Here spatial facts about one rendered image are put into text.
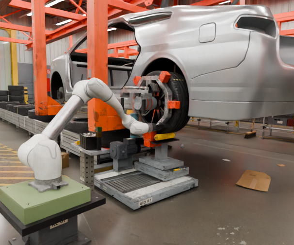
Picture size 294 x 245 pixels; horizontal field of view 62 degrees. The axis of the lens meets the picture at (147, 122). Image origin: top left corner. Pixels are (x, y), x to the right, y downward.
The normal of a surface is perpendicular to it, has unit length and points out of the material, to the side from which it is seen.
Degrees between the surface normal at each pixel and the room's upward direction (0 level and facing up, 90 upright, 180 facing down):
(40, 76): 90
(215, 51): 90
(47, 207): 90
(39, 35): 90
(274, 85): 105
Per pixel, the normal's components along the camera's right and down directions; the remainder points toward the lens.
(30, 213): 0.73, 0.11
